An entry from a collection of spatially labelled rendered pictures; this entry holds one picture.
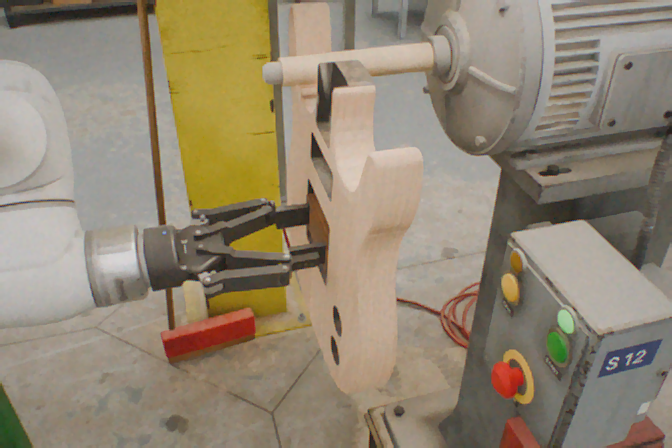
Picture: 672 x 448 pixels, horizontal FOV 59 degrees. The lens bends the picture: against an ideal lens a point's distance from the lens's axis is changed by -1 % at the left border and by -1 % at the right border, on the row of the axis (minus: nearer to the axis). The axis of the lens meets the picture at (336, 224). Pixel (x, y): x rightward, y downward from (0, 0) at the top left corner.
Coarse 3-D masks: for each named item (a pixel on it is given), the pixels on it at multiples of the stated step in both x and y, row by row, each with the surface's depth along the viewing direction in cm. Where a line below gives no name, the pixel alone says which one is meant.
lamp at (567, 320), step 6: (564, 306) 56; (558, 312) 57; (564, 312) 56; (570, 312) 55; (558, 318) 57; (564, 318) 55; (570, 318) 55; (576, 318) 55; (564, 324) 56; (570, 324) 55; (576, 324) 55; (564, 330) 56; (570, 330) 55; (576, 330) 55; (570, 336) 56
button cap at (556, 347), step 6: (552, 336) 58; (558, 336) 57; (552, 342) 58; (558, 342) 57; (552, 348) 58; (558, 348) 57; (564, 348) 56; (552, 354) 59; (558, 354) 57; (564, 354) 57; (558, 360) 58; (564, 360) 57
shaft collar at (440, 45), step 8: (424, 40) 72; (432, 40) 70; (440, 40) 70; (432, 48) 70; (440, 48) 69; (448, 48) 70; (440, 56) 70; (448, 56) 70; (440, 64) 70; (448, 64) 70; (432, 72) 71; (440, 72) 71
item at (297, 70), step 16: (384, 48) 69; (400, 48) 69; (416, 48) 70; (288, 64) 66; (304, 64) 66; (368, 64) 68; (384, 64) 69; (400, 64) 69; (416, 64) 70; (432, 64) 71; (288, 80) 67; (304, 80) 67
